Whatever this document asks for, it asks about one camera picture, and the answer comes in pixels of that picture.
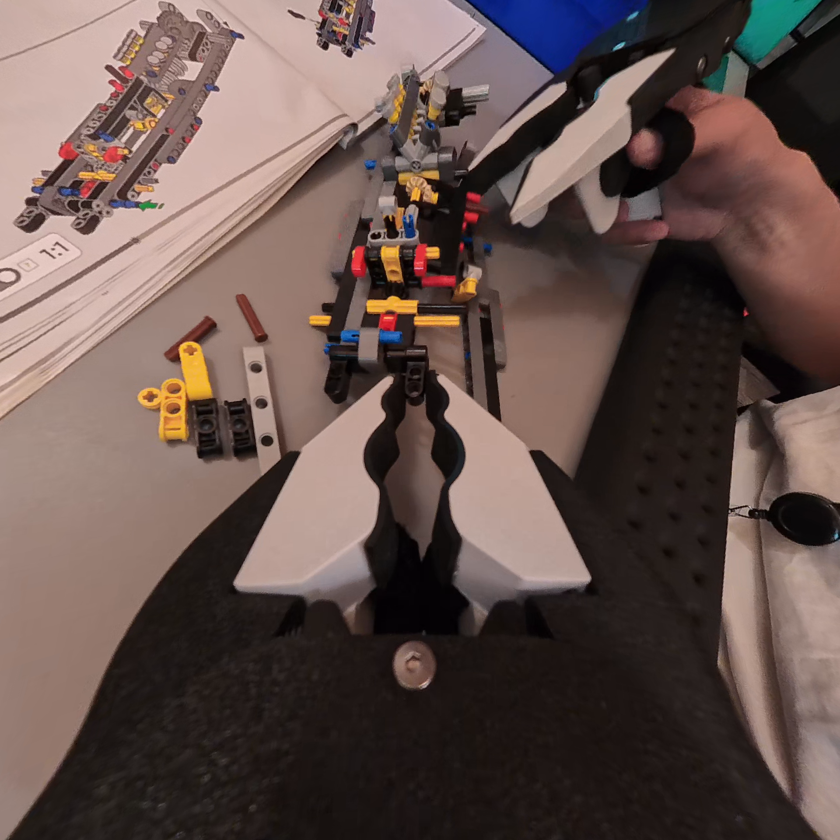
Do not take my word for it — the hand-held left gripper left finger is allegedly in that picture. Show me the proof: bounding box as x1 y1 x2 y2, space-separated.
233 374 421 632

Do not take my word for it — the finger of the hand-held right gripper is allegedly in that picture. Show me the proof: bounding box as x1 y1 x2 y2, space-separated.
509 48 678 227
467 69 581 198

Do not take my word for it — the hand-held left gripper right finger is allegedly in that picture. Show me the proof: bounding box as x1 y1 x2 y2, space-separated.
420 373 593 626

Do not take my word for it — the lego vehicle chassis assembly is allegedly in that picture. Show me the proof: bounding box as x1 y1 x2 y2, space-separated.
308 64 509 421

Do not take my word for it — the person's right forearm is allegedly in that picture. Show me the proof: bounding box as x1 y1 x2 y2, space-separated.
712 157 840 388

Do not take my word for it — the black lego connector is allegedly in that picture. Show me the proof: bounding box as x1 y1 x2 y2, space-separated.
191 398 226 459
224 398 259 458

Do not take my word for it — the light grey lego beam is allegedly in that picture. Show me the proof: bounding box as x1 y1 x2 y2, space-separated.
242 345 284 475

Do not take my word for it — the yellow lego two-hole connector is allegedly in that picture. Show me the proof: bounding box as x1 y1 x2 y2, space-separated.
158 378 192 442

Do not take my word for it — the yellow lego thin beam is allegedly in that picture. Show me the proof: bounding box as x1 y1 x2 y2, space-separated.
178 340 215 402

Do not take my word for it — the brown lego axle pin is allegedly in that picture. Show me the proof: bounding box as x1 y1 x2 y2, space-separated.
235 293 269 343
163 316 218 362

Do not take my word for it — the lego instruction booklet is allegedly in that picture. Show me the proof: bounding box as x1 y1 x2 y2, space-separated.
0 0 488 419

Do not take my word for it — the person's right hand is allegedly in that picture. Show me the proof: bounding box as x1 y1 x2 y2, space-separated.
604 85 811 247

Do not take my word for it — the teal panel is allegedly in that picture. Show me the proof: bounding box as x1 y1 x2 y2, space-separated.
727 0 829 68

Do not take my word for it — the blue flat panel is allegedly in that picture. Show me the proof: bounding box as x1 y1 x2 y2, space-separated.
462 0 649 74

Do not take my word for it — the black perforated pad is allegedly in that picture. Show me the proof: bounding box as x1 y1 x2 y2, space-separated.
576 241 747 657

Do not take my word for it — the black badge reel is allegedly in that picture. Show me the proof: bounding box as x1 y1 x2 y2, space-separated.
728 492 840 547

